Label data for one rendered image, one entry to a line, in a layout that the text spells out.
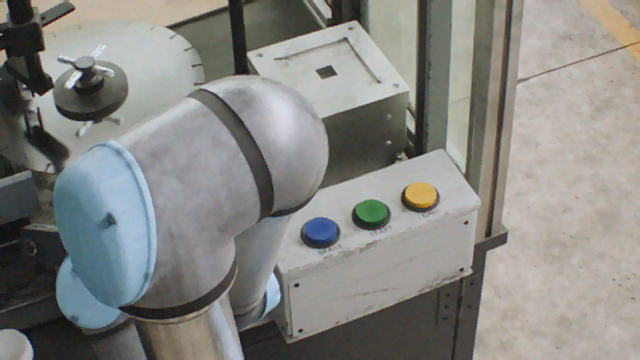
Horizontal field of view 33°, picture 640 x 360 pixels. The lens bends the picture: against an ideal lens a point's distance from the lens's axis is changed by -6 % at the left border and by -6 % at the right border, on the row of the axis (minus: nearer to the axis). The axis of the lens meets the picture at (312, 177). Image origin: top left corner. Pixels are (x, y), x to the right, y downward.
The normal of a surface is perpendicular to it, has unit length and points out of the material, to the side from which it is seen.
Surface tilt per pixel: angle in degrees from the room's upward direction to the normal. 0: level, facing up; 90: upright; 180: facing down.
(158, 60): 0
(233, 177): 58
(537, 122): 0
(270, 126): 42
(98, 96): 5
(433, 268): 90
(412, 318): 90
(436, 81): 90
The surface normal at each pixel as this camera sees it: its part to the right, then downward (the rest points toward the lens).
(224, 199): 0.58, 0.24
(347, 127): 0.40, 0.65
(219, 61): -0.04, -0.70
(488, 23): -0.92, 0.31
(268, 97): 0.44, -0.63
